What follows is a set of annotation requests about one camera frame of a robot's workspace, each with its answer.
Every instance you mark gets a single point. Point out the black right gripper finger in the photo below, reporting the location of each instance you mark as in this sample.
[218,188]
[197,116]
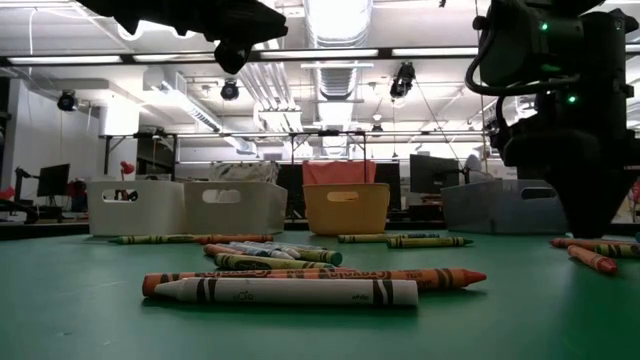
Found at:
[592,210]

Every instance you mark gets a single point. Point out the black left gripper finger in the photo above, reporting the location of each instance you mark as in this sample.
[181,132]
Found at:
[270,25]

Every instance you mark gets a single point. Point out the red-orange crayon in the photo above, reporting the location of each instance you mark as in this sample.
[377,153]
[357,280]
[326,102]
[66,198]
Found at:
[235,239]
[217,249]
[592,259]
[575,243]
[450,278]
[150,285]

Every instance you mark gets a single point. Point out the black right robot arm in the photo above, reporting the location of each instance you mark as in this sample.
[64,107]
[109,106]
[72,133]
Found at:
[600,60]

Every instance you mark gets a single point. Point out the floral cloth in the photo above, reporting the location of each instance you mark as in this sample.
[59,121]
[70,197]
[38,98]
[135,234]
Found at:
[632,200]

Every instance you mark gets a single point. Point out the black ceiling spotlight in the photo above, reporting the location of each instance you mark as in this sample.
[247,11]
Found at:
[230,91]
[402,80]
[67,101]

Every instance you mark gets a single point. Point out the dark grey plastic bin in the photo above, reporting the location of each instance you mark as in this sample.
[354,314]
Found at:
[490,210]

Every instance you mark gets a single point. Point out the black overhead beam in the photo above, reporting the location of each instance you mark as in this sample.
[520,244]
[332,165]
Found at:
[385,52]

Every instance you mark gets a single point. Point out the person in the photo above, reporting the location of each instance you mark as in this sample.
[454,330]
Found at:
[475,170]

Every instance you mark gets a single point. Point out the white crumpled sheet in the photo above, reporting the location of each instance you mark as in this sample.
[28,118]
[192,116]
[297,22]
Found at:
[245,172]

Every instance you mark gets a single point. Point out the black metal rack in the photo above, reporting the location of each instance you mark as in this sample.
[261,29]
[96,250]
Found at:
[106,155]

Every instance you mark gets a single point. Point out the red desk lamp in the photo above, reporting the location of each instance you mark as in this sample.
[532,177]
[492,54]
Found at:
[127,167]

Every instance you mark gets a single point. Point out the orange cloth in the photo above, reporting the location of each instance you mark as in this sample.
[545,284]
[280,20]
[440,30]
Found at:
[340,172]

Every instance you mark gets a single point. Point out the black monitor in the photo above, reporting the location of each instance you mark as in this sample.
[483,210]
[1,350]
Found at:
[432,172]
[52,180]

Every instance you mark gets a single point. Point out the light grey plastic bin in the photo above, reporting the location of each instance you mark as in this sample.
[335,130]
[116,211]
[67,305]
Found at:
[250,215]

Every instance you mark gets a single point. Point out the white plastic bin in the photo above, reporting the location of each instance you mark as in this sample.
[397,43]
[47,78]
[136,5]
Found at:
[150,215]

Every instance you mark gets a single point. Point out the orange plastic bin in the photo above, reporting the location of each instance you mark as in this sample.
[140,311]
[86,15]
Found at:
[345,217]

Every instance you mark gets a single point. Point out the white crayon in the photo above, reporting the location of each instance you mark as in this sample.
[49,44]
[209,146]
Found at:
[270,254]
[300,292]

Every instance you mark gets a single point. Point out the green table mat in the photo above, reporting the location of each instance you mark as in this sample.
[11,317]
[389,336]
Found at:
[100,325]

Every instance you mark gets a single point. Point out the silver ventilation duct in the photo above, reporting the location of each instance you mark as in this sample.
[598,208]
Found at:
[337,80]

